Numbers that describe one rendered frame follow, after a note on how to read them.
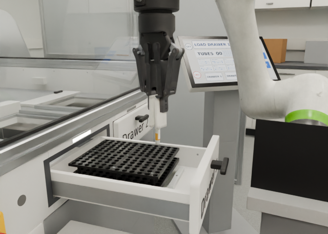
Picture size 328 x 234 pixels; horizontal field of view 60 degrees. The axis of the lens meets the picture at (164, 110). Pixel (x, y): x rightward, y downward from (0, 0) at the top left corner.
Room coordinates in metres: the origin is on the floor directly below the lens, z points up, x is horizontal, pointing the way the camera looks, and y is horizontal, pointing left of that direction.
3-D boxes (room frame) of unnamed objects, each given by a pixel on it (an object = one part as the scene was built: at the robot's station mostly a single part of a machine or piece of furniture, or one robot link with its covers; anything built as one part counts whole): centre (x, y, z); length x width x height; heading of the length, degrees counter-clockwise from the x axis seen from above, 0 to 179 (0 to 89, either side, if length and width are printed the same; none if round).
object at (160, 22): (0.60, 0.01, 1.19); 0.08 x 0.07 x 0.09; 47
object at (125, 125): (1.00, 0.11, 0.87); 0.29 x 0.02 x 0.11; 162
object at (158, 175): (0.63, -0.01, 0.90); 0.18 x 0.02 x 0.01; 162
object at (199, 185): (0.60, -0.10, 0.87); 0.29 x 0.02 x 0.11; 162
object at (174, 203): (0.67, 0.10, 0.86); 0.40 x 0.26 x 0.06; 72
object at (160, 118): (0.60, 0.01, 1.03); 0.03 x 0.01 x 0.07; 137
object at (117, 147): (0.66, 0.09, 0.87); 0.22 x 0.18 x 0.06; 72
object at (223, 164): (0.59, -0.13, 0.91); 0.07 x 0.04 x 0.01; 162
